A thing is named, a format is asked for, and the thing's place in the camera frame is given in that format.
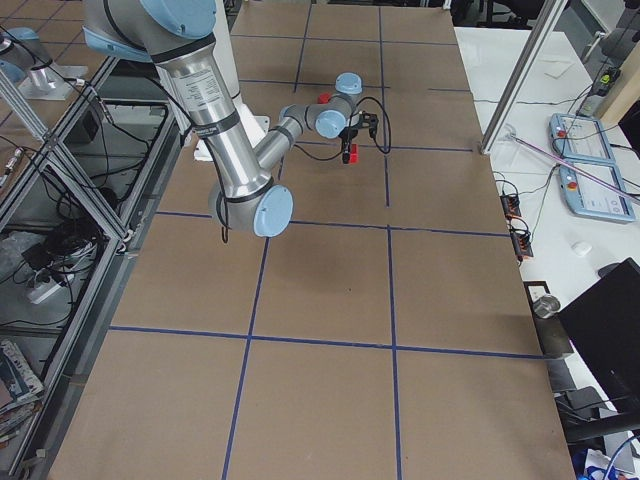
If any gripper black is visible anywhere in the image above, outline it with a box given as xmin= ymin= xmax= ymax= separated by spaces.
xmin=339 ymin=111 xmax=379 ymax=164

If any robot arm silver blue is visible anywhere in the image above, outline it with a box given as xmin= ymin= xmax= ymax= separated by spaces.
xmin=83 ymin=1 xmax=372 ymax=237

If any black power strip orange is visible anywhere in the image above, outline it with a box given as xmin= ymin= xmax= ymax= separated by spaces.
xmin=500 ymin=193 xmax=534 ymax=262

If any teach pendant upper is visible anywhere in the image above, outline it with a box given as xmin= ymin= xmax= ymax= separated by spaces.
xmin=549 ymin=113 xmax=615 ymax=163

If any teach pendant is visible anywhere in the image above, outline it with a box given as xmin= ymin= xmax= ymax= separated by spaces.
xmin=549 ymin=113 xmax=615 ymax=163
xmin=559 ymin=161 xmax=636 ymax=223

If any teach pendant lower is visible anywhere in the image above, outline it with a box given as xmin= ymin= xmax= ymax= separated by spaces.
xmin=559 ymin=161 xmax=636 ymax=223

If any metal cup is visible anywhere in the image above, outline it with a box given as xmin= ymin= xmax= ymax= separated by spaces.
xmin=532 ymin=294 xmax=561 ymax=319

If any black monitor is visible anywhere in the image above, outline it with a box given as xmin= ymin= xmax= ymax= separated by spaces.
xmin=559 ymin=258 xmax=639 ymax=413

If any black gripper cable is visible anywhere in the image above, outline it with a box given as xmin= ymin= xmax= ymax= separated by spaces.
xmin=294 ymin=96 xmax=394 ymax=162

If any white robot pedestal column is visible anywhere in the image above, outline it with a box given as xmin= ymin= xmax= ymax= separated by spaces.
xmin=213 ymin=0 xmax=270 ymax=147

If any aluminium profile post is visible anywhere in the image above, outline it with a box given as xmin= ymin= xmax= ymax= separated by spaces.
xmin=479 ymin=0 xmax=568 ymax=155

